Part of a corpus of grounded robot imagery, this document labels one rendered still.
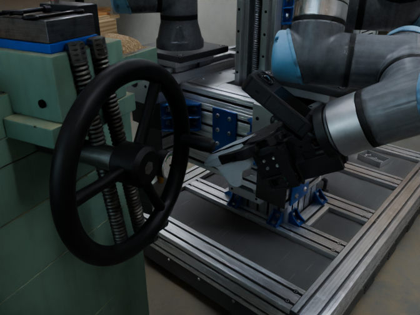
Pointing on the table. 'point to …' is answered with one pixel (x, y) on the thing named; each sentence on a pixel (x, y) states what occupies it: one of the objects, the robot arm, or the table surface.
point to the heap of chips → (130, 45)
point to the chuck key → (28, 10)
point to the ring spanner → (51, 14)
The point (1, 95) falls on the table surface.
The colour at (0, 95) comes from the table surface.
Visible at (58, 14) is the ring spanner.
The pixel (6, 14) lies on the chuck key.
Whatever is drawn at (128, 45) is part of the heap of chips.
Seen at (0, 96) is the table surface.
